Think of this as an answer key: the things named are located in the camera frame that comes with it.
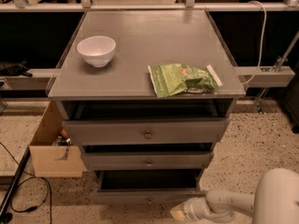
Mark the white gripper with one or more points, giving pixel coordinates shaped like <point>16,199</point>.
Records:
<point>193,208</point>

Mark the grey bottom drawer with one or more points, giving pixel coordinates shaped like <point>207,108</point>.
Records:
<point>147,186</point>

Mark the grey drawer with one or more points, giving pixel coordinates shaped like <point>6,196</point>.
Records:
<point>113,161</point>
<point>140,131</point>
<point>147,186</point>

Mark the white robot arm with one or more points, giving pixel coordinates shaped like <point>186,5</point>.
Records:
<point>275,201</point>

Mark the grey drawer cabinet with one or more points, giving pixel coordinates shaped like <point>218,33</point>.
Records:
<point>122,90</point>

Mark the grey middle drawer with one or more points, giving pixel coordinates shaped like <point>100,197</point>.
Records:
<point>113,161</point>

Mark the grey top drawer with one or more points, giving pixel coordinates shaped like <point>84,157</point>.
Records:
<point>140,131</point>

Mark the green chip bag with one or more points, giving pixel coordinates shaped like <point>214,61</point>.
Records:
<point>175,78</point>

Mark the cardboard box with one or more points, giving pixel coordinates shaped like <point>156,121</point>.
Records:
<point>49,157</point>

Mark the white bowl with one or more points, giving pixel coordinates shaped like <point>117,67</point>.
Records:
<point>97,50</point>

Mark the black object on shelf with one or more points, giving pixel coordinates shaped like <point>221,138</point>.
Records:
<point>8,69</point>

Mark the metal rail frame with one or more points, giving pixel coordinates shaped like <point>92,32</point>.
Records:
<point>89,5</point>

